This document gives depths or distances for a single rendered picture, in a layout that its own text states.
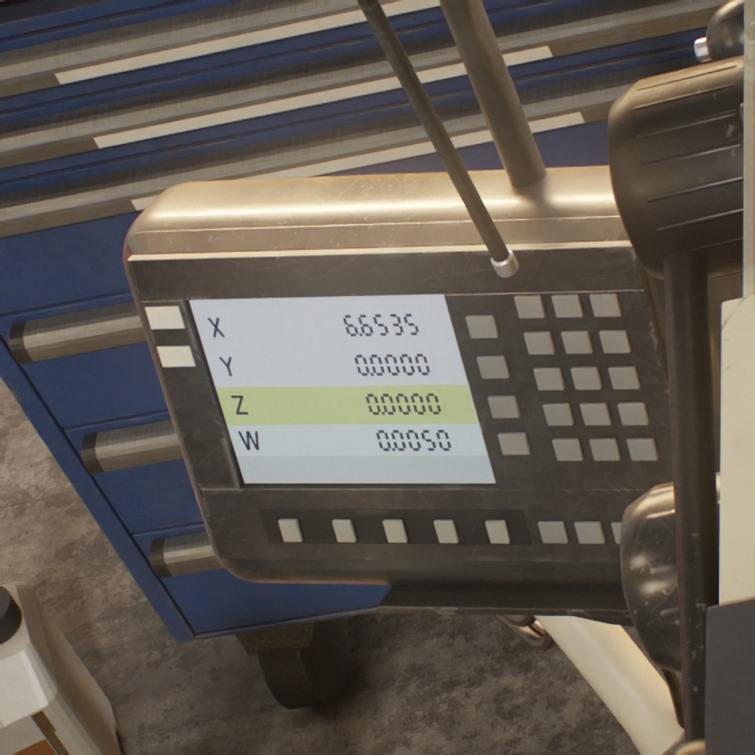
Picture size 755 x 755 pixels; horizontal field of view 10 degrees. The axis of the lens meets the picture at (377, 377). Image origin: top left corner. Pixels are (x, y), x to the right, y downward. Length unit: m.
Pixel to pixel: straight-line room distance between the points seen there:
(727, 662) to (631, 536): 0.29
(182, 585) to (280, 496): 1.34
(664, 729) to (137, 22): 0.93
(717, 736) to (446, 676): 2.66
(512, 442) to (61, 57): 1.02
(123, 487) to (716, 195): 2.20
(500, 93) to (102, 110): 1.09
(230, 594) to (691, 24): 0.82
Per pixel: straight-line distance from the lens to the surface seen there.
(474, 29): 2.16
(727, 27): 1.66
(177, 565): 3.62
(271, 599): 3.68
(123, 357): 3.47
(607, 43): 3.12
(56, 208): 3.32
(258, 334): 2.30
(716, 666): 1.18
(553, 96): 3.17
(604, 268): 2.18
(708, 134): 1.43
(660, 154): 1.43
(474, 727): 3.78
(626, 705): 2.46
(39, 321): 3.45
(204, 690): 3.93
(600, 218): 2.19
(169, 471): 3.57
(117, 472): 3.58
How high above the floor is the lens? 2.74
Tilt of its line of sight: 42 degrees down
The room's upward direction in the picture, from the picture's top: 30 degrees counter-clockwise
